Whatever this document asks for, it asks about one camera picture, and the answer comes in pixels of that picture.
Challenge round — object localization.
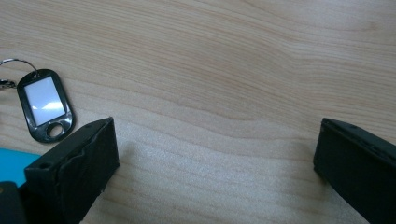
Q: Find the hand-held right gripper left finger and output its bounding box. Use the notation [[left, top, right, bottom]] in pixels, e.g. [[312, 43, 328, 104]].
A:
[[19, 117, 120, 224]]

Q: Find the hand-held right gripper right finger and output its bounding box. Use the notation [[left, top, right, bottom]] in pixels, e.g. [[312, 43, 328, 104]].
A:
[[313, 117, 396, 224]]

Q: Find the blue plastic card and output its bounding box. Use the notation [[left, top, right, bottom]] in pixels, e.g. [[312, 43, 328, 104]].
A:
[[0, 147, 42, 189]]

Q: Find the black key tag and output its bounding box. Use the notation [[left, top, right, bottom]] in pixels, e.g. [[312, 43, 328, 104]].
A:
[[16, 68, 75, 144]]

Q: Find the metal key ring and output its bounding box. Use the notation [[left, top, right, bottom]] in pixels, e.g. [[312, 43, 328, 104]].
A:
[[0, 57, 40, 90]]

